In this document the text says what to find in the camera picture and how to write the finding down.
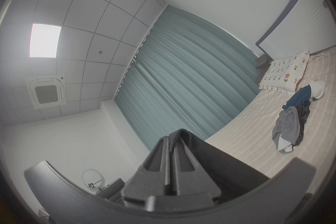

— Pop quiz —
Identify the black T-shirt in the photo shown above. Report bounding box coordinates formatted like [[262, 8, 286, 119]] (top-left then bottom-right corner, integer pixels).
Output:
[[168, 128, 271, 204]]

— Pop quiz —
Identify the bed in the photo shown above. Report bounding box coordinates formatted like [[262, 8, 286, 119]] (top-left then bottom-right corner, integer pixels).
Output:
[[205, 0, 336, 193]]

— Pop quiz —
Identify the grey bedside table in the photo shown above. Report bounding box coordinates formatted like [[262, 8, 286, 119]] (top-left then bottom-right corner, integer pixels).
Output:
[[255, 54, 272, 84]]

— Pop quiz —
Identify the black chest of drawers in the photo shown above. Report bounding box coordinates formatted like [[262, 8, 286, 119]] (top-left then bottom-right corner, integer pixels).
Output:
[[96, 178, 126, 202]]

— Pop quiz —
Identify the white ceiling air vent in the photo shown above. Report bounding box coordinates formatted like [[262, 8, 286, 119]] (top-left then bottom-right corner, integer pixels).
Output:
[[26, 75, 67, 109]]

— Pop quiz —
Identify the blue-green curtain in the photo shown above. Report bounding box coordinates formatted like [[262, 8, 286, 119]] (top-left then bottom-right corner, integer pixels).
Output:
[[132, 6, 263, 137], [114, 60, 210, 151]]

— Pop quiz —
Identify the ceiling light panel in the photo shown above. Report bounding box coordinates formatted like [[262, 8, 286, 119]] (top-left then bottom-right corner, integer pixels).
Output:
[[29, 23, 62, 58]]

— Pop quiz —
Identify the pile of clothes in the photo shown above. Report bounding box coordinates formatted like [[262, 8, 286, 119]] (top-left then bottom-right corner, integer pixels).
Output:
[[272, 80, 327, 154]]

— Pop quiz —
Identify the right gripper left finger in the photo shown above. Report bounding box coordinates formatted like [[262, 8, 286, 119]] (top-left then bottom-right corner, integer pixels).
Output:
[[121, 136, 171, 201]]

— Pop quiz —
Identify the white printed pillow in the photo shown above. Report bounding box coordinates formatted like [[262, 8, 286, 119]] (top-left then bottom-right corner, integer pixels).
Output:
[[258, 51, 310, 92]]

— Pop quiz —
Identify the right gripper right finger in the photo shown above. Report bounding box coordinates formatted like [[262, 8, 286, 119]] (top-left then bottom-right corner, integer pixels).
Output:
[[171, 137, 221, 198]]

